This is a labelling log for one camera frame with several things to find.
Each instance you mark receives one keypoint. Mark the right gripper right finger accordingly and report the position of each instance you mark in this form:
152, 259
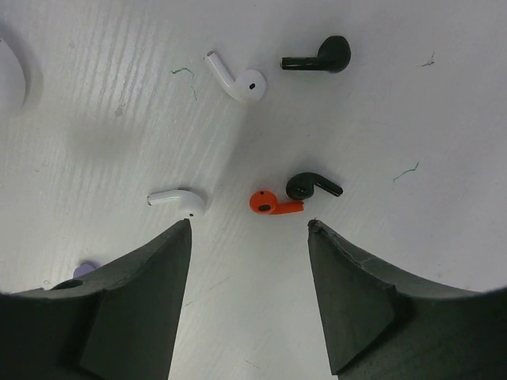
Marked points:
382, 322

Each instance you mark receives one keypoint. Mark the white earbud upper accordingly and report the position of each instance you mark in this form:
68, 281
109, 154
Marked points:
247, 87

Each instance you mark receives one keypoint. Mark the black earbud upper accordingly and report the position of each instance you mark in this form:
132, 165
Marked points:
333, 56

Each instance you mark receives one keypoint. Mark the orange earbud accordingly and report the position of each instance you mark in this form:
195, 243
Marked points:
266, 203

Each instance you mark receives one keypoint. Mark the white earbud charging case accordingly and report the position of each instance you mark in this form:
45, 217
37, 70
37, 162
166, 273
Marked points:
12, 81

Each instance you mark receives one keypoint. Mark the black earbud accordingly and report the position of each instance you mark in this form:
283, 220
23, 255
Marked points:
333, 56
301, 186

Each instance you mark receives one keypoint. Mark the white earbud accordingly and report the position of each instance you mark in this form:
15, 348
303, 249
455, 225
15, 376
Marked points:
247, 87
188, 203

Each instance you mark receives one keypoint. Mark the purple earbud right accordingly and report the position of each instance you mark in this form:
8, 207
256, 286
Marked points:
84, 268

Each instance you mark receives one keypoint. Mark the white earbud lower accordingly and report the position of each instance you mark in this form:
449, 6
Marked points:
188, 203

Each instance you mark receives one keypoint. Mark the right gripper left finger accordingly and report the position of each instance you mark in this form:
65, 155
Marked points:
117, 322

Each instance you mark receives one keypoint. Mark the black earbud lower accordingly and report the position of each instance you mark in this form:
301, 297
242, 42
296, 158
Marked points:
301, 186

